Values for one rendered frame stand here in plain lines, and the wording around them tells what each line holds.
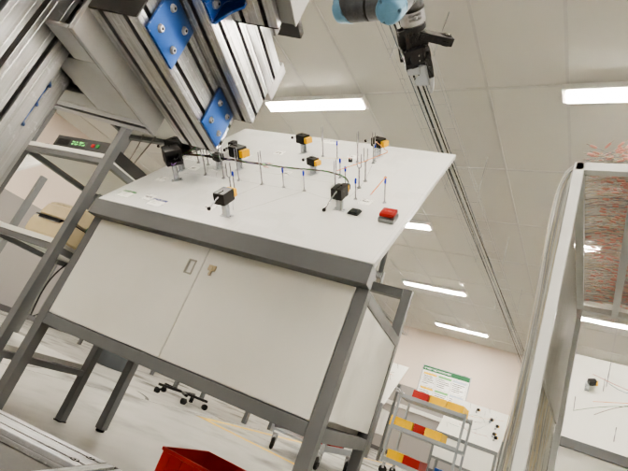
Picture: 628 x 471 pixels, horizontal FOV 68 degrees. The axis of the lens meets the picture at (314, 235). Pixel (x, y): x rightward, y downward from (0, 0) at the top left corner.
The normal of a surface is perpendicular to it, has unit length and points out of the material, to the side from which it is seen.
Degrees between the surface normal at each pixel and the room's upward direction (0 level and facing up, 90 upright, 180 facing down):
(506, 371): 90
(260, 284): 90
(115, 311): 90
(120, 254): 90
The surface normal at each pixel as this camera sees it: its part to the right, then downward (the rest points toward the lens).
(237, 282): -0.31, -0.44
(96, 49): 0.93, 0.28
